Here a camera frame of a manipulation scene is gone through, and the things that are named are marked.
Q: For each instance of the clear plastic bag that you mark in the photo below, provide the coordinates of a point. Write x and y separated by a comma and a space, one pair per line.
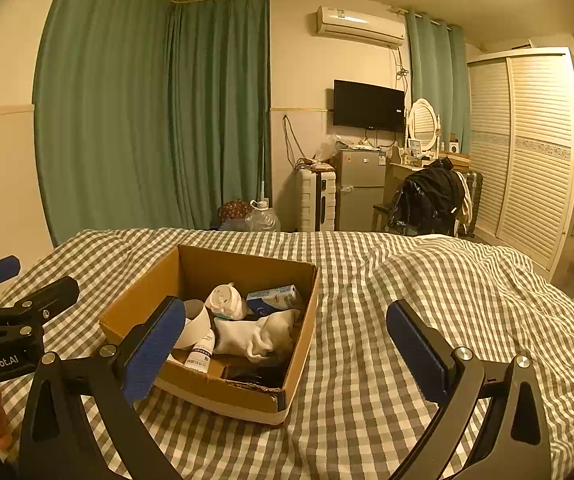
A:
332, 147

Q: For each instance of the white air conditioner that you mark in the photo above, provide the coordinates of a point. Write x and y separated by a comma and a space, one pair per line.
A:
357, 25

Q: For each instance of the green curtain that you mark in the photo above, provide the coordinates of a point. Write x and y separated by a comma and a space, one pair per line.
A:
437, 70
102, 110
222, 110

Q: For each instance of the clear water jug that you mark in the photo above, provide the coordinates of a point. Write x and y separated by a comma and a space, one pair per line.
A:
262, 220

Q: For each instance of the black wall television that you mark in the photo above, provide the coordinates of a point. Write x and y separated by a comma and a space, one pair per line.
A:
369, 105

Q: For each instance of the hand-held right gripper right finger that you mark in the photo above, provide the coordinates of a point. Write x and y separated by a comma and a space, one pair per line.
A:
414, 352

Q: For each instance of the grey checked blanket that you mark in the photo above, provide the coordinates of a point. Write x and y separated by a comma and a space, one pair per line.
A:
367, 285

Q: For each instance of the white oval mirror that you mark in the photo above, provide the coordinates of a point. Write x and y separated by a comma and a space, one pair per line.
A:
423, 122

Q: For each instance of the white sock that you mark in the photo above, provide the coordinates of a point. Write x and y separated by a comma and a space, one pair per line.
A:
257, 335

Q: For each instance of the silver small fridge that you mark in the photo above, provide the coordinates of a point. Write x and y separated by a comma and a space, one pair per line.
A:
362, 190

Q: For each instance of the cardboard box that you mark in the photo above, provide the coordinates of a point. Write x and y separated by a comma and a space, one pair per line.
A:
247, 270

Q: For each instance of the black jacket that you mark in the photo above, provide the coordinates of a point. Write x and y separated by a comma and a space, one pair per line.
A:
432, 190

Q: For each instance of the small white tube bottle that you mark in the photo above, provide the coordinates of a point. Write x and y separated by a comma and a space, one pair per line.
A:
201, 355

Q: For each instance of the blue and white small box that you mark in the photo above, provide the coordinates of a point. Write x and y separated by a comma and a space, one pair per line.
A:
272, 300

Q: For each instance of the patterned bag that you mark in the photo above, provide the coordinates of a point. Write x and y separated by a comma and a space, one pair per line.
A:
232, 212

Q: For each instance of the white tape roll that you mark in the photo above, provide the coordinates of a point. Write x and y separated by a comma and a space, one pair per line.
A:
194, 327

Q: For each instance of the white suitcase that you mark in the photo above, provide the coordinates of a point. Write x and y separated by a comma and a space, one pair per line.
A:
312, 200

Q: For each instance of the black small item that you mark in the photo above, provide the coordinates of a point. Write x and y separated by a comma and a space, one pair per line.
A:
257, 372

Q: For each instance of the wooden dressing table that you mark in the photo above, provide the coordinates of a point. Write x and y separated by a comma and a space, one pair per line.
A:
397, 170

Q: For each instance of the chair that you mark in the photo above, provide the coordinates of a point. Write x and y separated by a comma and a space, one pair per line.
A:
379, 210

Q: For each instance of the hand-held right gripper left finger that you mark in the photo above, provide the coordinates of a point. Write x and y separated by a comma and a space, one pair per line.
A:
152, 355

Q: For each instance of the white slatted wardrobe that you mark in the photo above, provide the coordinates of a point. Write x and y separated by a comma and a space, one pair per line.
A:
532, 160

